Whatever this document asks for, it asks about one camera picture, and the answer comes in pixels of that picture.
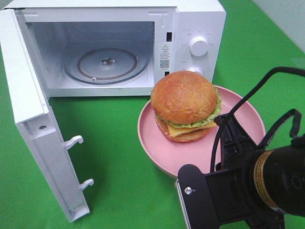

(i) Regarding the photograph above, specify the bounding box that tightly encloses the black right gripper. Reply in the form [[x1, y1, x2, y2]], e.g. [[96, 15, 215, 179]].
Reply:
[[214, 115, 285, 229]]

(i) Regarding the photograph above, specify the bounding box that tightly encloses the burger with lettuce and cheese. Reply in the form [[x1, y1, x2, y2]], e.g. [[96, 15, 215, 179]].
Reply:
[[151, 71, 222, 143]]

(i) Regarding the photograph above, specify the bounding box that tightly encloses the pink round plate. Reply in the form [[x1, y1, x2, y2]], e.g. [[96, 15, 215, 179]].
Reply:
[[138, 102, 266, 177]]

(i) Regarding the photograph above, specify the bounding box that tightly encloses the white microwave door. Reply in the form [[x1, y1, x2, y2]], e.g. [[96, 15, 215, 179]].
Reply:
[[0, 9, 94, 222]]

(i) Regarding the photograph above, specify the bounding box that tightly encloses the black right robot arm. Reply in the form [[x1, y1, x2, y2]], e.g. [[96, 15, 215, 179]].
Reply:
[[215, 109, 305, 229]]

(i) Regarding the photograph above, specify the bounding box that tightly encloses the lower white microwave knob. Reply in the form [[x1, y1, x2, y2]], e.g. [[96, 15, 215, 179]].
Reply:
[[188, 67, 203, 75]]

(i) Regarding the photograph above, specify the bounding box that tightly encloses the white microwave knob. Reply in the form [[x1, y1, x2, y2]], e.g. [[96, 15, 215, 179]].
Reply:
[[190, 36, 208, 57], [188, 67, 203, 75]]

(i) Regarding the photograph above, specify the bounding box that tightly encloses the upper white microwave knob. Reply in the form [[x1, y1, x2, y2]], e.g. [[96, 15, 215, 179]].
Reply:
[[190, 36, 208, 57]]

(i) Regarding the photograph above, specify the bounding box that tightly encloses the glass microwave turntable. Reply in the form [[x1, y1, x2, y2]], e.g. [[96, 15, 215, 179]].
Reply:
[[63, 40, 153, 85]]

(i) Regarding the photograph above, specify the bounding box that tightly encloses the white microwave oven body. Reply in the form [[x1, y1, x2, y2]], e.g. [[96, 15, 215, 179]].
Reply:
[[3, 0, 226, 97]]

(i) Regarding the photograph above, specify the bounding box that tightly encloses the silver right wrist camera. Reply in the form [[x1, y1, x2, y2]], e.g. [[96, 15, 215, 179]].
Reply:
[[175, 179, 193, 229]]

